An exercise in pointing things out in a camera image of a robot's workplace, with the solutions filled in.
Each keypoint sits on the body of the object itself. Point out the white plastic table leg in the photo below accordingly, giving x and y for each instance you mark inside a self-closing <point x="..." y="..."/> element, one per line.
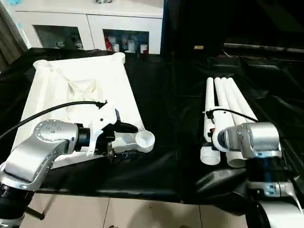
<point x="230" y="95"/>
<point x="238" y="95"/>
<point x="222" y="95"/>
<point x="210" y="95"/>

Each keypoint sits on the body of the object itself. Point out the white plastic table top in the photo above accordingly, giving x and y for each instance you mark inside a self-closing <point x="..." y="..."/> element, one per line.
<point x="83" y="71"/>

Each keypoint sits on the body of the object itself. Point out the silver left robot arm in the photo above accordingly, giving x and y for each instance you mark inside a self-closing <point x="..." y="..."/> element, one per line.
<point x="47" y="133"/>

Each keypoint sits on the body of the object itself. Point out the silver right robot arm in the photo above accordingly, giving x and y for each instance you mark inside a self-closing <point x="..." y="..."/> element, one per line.
<point x="261" y="137"/>

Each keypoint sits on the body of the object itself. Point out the black glossy mat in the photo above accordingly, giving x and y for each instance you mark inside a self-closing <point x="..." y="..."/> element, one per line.
<point x="166" y="118"/>

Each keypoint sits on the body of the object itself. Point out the white cup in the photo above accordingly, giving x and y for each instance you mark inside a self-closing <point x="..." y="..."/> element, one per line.
<point x="143" y="48"/>

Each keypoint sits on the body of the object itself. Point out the small white jar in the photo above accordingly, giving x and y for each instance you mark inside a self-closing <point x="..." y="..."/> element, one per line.
<point x="116" y="48"/>

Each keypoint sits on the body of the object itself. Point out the tall white jar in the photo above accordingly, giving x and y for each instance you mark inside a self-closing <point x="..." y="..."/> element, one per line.
<point x="131" y="46"/>

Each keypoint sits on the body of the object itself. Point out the red packet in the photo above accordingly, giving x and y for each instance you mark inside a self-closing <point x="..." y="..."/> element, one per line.
<point x="108" y="42"/>

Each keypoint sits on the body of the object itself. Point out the small beige label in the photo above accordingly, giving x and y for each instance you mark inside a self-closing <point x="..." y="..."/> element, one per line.
<point x="198" y="47"/>

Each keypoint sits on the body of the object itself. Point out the dark metal pole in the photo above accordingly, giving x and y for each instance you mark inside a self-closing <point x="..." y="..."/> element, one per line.
<point x="261" y="47"/>

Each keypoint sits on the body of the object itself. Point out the white glass-door cabinet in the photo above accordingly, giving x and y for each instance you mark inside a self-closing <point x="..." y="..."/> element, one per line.
<point x="95" y="21"/>

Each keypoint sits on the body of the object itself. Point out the black backdrop cloth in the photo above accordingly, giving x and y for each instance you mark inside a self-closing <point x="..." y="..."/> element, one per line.
<point x="237" y="19"/>

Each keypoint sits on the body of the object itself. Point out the grey crumpled object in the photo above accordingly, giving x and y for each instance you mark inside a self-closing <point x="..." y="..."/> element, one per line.
<point x="102" y="1"/>

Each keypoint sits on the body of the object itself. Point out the grey curtain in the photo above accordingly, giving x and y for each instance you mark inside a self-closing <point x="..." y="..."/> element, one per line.
<point x="9" y="40"/>

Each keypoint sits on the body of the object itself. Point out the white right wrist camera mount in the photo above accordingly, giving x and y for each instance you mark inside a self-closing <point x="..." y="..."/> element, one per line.
<point x="223" y="118"/>

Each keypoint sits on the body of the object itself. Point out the black frame leg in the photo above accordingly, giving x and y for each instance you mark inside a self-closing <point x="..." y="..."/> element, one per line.
<point x="35" y="211"/>

